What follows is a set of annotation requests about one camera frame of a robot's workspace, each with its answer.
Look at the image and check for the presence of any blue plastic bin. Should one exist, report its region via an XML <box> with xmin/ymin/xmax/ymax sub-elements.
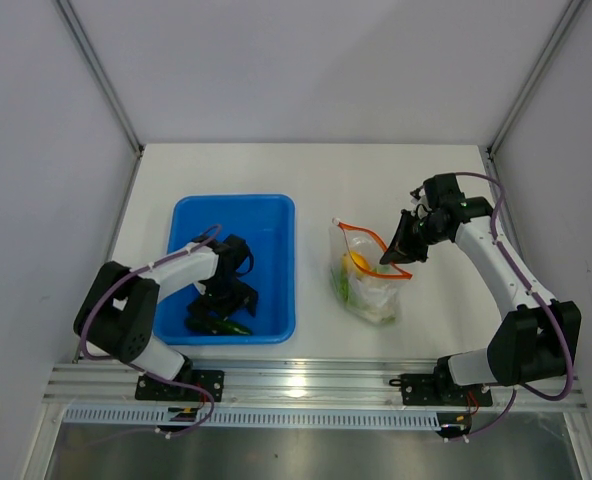
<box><xmin>154</xmin><ymin>194</ymin><xmax>296</xmax><ymax>346</ymax></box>

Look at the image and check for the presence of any clear zip bag orange zipper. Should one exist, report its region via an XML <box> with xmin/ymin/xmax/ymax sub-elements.
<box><xmin>329</xmin><ymin>218</ymin><xmax>412</xmax><ymax>325</ymax></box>

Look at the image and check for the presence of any aluminium frame post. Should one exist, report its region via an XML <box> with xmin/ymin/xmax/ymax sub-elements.
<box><xmin>53</xmin><ymin>0</ymin><xmax>144</xmax><ymax>157</ymax></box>
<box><xmin>486</xmin><ymin>0</ymin><xmax>590</xmax><ymax>161</ymax></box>

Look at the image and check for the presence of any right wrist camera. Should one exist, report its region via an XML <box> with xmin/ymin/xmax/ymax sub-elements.
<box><xmin>410</xmin><ymin>186</ymin><xmax>430</xmax><ymax>215</ymax></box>

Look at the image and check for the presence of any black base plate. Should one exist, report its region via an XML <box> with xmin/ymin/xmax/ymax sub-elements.
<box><xmin>135</xmin><ymin>370</ymin><xmax>225</xmax><ymax>403</ymax></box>
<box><xmin>388</xmin><ymin>374</ymin><xmax>493</xmax><ymax>407</ymax></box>

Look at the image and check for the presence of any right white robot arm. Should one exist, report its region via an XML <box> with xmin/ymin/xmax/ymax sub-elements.
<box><xmin>380</xmin><ymin>172</ymin><xmax>581</xmax><ymax>404</ymax></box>

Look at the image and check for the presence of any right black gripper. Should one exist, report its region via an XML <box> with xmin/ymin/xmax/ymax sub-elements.
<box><xmin>380</xmin><ymin>210</ymin><xmax>448</xmax><ymax>266</ymax></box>

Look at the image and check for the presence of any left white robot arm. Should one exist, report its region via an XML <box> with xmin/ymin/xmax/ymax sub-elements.
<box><xmin>73</xmin><ymin>226</ymin><xmax>259</xmax><ymax>400</ymax></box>

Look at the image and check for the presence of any white slotted cable duct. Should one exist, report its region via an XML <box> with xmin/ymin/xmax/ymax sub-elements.
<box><xmin>63</xmin><ymin>405</ymin><xmax>441</xmax><ymax>431</ymax></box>

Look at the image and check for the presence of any yellow orange mango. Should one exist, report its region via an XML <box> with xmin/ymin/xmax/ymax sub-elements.
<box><xmin>341</xmin><ymin>250</ymin><xmax>371</xmax><ymax>276</ymax></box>

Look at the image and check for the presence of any green grape bunch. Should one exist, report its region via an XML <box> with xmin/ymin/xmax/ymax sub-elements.
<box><xmin>330</xmin><ymin>269</ymin><xmax>363</xmax><ymax>307</ymax></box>

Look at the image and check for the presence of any right aluminium frame post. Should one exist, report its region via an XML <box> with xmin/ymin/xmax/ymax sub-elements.
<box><xmin>486</xmin><ymin>0</ymin><xmax>590</xmax><ymax>161</ymax></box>

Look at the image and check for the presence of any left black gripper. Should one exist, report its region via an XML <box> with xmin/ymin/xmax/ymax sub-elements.
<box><xmin>187</xmin><ymin>275</ymin><xmax>257</xmax><ymax>341</ymax></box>

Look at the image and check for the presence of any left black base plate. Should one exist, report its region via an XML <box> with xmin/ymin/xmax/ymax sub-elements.
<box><xmin>135</xmin><ymin>370</ymin><xmax>225</xmax><ymax>403</ymax></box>

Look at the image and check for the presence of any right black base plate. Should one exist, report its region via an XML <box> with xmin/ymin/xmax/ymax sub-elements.
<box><xmin>388</xmin><ymin>374</ymin><xmax>493</xmax><ymax>407</ymax></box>

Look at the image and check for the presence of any aluminium front rail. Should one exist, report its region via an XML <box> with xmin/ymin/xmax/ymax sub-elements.
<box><xmin>41</xmin><ymin>357</ymin><xmax>588</xmax><ymax>412</ymax></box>

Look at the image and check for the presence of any left aluminium frame post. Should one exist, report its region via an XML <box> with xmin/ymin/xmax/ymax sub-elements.
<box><xmin>53</xmin><ymin>0</ymin><xmax>144</xmax><ymax>157</ymax></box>

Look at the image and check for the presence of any dark green cucumber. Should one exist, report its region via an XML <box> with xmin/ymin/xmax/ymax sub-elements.
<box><xmin>185</xmin><ymin>317</ymin><xmax>253</xmax><ymax>336</ymax></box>

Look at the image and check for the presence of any white cauliflower with leaves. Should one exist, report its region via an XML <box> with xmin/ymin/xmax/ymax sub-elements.
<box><xmin>346</xmin><ymin>275</ymin><xmax>397</xmax><ymax>325</ymax></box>

